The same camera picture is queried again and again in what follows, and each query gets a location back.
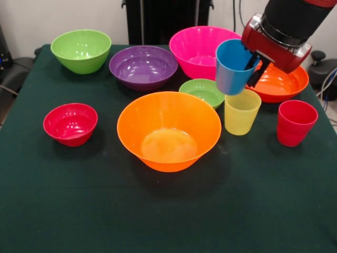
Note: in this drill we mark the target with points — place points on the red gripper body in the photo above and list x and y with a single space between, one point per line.
276 51

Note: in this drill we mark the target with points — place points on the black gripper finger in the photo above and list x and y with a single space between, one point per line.
259 75
252 62

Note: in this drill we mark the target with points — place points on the blue cup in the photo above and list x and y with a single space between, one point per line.
231 79

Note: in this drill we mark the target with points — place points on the red cup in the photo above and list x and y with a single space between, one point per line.
292 129

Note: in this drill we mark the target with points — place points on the red-orange bowl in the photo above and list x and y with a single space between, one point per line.
279 88

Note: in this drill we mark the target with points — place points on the yellow cup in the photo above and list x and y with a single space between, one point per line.
241 118

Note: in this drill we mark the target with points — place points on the black equipment with knob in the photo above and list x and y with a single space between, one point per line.
325 72

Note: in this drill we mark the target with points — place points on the pink bowl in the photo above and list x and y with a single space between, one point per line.
194 50

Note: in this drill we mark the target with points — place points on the small green bowl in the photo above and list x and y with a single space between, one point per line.
200 91

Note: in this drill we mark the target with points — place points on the large orange bowl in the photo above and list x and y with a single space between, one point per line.
168 124

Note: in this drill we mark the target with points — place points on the purple bowl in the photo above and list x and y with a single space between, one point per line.
143 68

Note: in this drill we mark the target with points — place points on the large green bowl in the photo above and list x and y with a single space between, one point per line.
79 44

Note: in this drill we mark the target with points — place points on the small red bowl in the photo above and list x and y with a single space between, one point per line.
69 126

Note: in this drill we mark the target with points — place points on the black table clamp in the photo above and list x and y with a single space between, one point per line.
38 51

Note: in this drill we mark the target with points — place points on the dark green tablecloth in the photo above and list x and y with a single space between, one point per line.
79 205

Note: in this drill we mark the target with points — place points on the black electronics box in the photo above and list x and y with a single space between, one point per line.
4 58

